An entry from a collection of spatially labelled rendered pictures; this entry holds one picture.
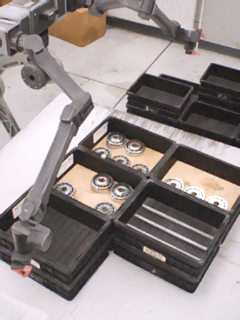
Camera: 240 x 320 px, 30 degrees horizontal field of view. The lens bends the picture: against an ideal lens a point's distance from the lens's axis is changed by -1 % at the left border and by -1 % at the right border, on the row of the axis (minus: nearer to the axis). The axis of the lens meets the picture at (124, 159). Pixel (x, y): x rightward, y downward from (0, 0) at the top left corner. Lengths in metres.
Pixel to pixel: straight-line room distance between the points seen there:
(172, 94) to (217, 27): 1.74
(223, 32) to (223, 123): 1.79
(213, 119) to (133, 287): 1.76
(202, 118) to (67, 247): 1.78
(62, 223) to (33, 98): 2.33
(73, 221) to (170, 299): 0.52
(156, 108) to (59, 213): 1.37
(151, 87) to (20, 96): 1.35
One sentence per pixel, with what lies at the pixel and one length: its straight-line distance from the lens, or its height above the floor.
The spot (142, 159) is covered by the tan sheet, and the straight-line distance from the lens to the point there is 2.28.
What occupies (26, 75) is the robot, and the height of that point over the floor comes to 1.14.
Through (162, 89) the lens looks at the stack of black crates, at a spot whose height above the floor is 0.50.
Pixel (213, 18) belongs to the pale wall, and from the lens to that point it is 4.96.
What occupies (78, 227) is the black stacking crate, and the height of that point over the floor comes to 0.83.
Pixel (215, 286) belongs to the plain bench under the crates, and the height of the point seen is 0.70.
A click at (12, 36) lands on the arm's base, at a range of 1.96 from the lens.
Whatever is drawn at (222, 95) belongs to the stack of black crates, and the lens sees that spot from 3.41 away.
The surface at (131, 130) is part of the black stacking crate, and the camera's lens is 2.35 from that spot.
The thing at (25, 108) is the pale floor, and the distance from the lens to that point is 4.08.
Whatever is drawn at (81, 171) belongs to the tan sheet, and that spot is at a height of 0.83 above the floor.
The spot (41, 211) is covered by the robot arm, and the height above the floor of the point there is 1.22.
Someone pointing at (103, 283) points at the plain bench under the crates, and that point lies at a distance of 1.96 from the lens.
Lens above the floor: 2.35
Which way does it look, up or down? 42 degrees down
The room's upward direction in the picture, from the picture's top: 3 degrees clockwise
